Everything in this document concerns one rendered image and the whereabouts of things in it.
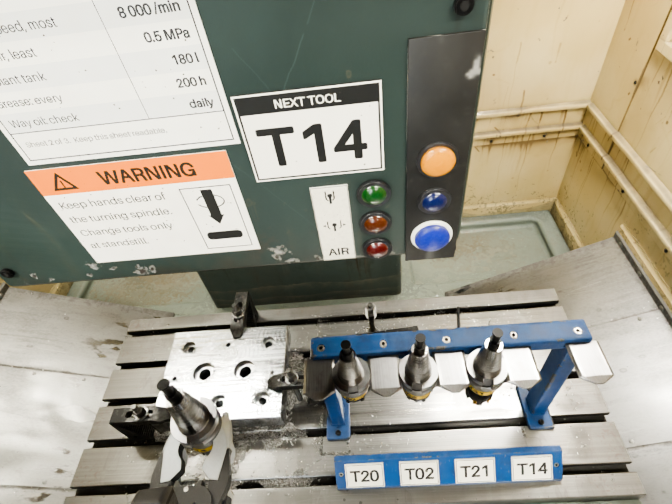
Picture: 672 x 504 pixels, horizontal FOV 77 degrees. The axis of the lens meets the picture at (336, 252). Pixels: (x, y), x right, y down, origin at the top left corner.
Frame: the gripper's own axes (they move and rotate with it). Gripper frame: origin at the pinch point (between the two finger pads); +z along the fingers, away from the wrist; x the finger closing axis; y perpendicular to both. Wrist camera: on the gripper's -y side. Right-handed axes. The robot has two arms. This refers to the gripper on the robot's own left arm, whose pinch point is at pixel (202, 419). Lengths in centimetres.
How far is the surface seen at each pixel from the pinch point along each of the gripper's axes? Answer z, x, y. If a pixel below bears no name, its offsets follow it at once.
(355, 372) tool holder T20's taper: 7.4, 22.0, 3.5
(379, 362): 11.1, 25.9, 7.9
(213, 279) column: 68, -28, 51
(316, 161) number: 3.1, 22.2, -39.9
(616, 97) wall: 93, 102, 13
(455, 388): 5.8, 37.5, 8.0
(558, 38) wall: 106, 86, -1
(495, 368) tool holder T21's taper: 7.0, 43.5, 4.3
